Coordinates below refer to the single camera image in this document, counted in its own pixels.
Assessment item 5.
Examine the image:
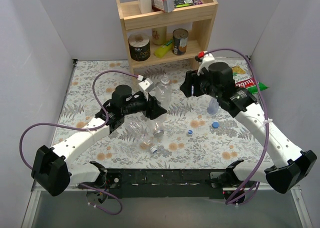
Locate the wooden two-tier shelf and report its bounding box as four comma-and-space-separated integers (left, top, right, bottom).
116, 0, 218, 72

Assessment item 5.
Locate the red grey carton box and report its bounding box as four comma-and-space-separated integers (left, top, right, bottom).
151, 0, 175, 13

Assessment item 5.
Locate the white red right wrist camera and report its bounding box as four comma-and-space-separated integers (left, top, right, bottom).
195, 51, 215, 76

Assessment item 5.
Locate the tin food can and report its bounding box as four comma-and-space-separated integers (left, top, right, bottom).
172, 28, 189, 55

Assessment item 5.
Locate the floral patterned table mat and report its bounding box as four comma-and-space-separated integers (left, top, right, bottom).
59, 60, 262, 169

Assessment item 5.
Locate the white tall bottle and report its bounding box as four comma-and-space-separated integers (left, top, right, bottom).
138, 0, 152, 14

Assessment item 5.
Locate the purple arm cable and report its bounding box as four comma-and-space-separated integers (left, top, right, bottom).
19, 70, 145, 216
206, 47, 272, 205

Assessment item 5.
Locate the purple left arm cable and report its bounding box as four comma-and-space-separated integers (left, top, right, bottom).
19, 70, 145, 216

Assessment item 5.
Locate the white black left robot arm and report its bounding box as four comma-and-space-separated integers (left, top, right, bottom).
31, 85, 167, 197

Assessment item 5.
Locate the yellow green packet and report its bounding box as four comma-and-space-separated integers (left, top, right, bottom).
154, 39, 173, 58

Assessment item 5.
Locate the black wrapped paper roll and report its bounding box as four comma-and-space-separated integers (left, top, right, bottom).
128, 32, 151, 62

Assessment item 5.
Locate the clear bottle with silver cap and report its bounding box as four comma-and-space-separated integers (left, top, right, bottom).
148, 118, 165, 138

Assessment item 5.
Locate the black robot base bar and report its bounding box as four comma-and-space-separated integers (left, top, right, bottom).
77, 161, 258, 204

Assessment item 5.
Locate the clear bottle with white cap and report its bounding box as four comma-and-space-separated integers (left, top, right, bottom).
155, 76, 172, 111

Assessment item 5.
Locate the green white chips bag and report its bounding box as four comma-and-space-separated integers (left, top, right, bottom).
232, 66, 258, 95

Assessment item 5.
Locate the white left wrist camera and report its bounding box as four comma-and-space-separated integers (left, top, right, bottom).
137, 75, 155, 100

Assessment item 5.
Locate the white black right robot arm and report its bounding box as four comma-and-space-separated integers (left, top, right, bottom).
180, 62, 317, 194

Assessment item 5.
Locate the cream cylindrical jar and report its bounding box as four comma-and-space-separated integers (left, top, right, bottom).
151, 26, 167, 45

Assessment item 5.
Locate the clear bottle with blue cap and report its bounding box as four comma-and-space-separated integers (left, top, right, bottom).
207, 97, 220, 115

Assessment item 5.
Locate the crushed clear bottle blue-white cap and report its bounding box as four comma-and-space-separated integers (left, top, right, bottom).
128, 121, 158, 154

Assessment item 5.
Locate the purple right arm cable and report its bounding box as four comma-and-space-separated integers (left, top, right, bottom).
206, 47, 272, 205

